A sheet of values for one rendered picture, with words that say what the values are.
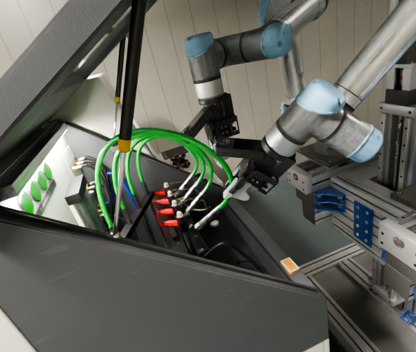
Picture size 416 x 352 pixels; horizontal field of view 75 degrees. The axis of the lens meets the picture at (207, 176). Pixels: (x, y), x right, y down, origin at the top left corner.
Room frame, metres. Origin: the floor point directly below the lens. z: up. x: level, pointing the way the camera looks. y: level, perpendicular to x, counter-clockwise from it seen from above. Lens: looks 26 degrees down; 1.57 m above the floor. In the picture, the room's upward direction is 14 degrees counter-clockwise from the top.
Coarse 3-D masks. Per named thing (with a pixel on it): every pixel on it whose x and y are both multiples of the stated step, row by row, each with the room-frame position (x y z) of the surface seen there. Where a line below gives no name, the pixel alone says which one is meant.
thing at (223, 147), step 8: (216, 144) 0.58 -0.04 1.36; (224, 144) 0.57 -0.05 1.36; (232, 144) 0.57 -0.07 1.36; (240, 144) 0.57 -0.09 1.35; (248, 144) 0.57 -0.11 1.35; (256, 144) 0.56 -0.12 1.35; (216, 152) 0.58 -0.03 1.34; (224, 152) 0.57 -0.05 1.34; (232, 152) 0.56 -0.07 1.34; (240, 152) 0.55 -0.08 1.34; (248, 152) 0.55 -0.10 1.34; (256, 152) 0.54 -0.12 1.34; (264, 152) 0.54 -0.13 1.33
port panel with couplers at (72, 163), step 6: (66, 150) 0.90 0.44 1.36; (66, 156) 0.87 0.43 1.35; (72, 156) 0.93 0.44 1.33; (66, 162) 0.84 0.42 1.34; (72, 162) 0.90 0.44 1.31; (78, 162) 0.91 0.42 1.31; (72, 168) 0.86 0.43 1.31; (78, 168) 0.86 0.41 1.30; (72, 174) 0.84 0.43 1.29; (78, 174) 0.91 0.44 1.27; (90, 186) 0.91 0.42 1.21; (90, 192) 0.86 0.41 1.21; (96, 204) 0.95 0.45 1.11; (102, 216) 0.86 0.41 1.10
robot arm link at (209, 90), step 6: (198, 84) 0.72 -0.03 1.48; (204, 84) 0.71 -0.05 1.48; (210, 84) 0.71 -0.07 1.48; (216, 84) 0.72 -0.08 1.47; (198, 90) 0.73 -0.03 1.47; (204, 90) 0.72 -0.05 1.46; (210, 90) 0.71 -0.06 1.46; (216, 90) 0.71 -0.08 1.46; (222, 90) 0.73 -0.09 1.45; (198, 96) 0.73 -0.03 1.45; (204, 96) 0.72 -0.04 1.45; (210, 96) 0.71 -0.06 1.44; (216, 96) 0.72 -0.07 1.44
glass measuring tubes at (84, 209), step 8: (80, 176) 0.81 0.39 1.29; (72, 184) 0.75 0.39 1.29; (80, 184) 0.74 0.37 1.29; (72, 192) 0.69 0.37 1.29; (80, 192) 0.70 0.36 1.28; (88, 192) 0.80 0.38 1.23; (72, 200) 0.68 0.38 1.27; (80, 200) 0.68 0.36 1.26; (88, 200) 0.76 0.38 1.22; (72, 208) 0.68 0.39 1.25; (80, 208) 0.69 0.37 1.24; (88, 208) 0.73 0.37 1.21; (80, 216) 0.69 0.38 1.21; (88, 216) 0.69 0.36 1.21; (96, 216) 0.77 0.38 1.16; (80, 224) 0.68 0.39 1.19; (88, 224) 0.69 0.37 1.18; (96, 224) 0.73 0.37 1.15; (104, 232) 0.77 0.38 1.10
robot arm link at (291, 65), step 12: (264, 0) 1.09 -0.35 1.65; (276, 0) 1.05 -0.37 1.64; (288, 0) 1.02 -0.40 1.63; (264, 12) 1.08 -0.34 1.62; (276, 12) 1.05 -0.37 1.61; (288, 60) 1.09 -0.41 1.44; (300, 60) 1.09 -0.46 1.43; (288, 72) 1.10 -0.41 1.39; (300, 72) 1.09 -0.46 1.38; (288, 84) 1.11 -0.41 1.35; (300, 84) 1.10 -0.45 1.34; (288, 96) 1.13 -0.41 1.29
